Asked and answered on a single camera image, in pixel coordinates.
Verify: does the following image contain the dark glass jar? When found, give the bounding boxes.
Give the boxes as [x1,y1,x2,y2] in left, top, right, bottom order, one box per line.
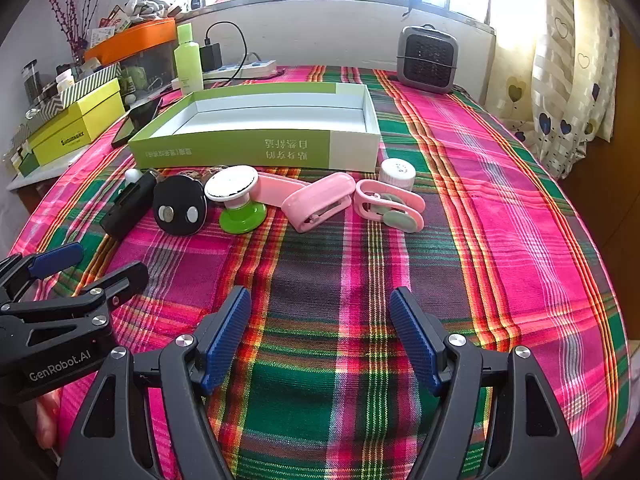
[22,60,43,106]

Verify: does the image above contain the pink green plaid blanket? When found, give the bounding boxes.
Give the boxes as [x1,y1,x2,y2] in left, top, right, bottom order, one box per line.
[10,64,628,480]

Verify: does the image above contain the black power adapter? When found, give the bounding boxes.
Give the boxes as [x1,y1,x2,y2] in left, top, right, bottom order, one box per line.
[200,42,223,72]

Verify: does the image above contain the small grey heater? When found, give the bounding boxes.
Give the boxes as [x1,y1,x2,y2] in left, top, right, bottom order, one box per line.
[396,25,461,93]

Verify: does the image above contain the heart print curtain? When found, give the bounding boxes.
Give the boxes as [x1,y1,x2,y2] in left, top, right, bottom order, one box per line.
[492,0,621,181]

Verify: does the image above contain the brown wooden cabinet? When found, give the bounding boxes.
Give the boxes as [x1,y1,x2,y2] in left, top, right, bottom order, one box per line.
[565,20,640,386]

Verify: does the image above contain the clear plastic tank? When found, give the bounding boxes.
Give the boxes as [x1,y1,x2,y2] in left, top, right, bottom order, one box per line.
[120,47,178,92]

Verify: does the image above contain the black battery charger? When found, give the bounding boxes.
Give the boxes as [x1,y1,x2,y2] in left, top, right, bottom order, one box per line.
[100,172,158,241]

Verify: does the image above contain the small white jar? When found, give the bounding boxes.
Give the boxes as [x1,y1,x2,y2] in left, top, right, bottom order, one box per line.
[377,158,416,191]

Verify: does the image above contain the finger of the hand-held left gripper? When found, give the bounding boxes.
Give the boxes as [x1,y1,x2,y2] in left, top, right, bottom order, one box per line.
[0,261,150,341]
[0,242,85,303]

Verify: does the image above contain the large pink clip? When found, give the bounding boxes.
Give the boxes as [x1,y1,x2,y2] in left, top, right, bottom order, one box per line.
[281,172,355,233]

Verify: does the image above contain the orange plastic container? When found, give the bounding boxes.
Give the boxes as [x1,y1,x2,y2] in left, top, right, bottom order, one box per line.
[84,17,178,66]

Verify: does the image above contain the black smartphone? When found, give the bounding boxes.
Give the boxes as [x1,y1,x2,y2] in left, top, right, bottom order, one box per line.
[111,96,164,149]

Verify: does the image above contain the paper packets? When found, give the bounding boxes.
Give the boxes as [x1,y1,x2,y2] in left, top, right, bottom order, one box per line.
[90,4,132,51]

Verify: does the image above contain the dark green box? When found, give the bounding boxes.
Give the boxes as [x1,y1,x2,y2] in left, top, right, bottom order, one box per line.
[10,145,41,178]

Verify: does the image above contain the person's left hand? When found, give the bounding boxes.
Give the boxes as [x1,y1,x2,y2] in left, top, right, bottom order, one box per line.
[40,390,63,451]

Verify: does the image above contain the green white cardboard box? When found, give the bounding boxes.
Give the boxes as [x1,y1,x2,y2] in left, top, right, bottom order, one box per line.
[127,81,381,173]

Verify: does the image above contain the green white striped box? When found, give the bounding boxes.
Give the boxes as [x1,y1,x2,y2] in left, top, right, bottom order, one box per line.
[25,62,122,131]

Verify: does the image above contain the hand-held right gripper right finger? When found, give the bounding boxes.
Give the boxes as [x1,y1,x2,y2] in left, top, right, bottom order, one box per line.
[389,287,583,480]

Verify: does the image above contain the pink grey clip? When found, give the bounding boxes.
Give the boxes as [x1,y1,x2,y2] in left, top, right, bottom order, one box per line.
[354,179,427,234]

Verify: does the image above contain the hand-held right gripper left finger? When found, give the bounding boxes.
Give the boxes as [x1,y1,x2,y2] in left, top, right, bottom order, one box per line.
[59,286,252,480]

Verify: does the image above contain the light green bottle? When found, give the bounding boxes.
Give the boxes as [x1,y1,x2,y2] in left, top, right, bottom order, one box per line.
[173,23,205,96]

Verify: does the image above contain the black charging cable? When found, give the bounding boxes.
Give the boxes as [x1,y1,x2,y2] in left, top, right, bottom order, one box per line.
[202,21,248,81]

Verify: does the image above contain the white green suction mount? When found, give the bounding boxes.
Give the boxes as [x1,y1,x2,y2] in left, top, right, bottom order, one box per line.
[204,165,268,234]

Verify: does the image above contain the red flower branches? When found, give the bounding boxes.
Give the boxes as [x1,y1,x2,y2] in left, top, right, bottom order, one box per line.
[45,0,116,66]

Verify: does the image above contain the white work gloves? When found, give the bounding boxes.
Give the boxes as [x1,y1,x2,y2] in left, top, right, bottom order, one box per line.
[125,0,176,18]

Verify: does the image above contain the white blue power strip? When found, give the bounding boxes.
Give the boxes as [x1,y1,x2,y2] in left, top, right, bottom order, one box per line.
[202,59,277,80]

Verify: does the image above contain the yellow green shoe box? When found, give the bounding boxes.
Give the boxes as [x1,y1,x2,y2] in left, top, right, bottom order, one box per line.
[27,77,126,166]

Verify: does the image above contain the black round device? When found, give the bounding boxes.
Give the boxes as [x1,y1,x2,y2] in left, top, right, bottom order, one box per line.
[152,175,207,236]

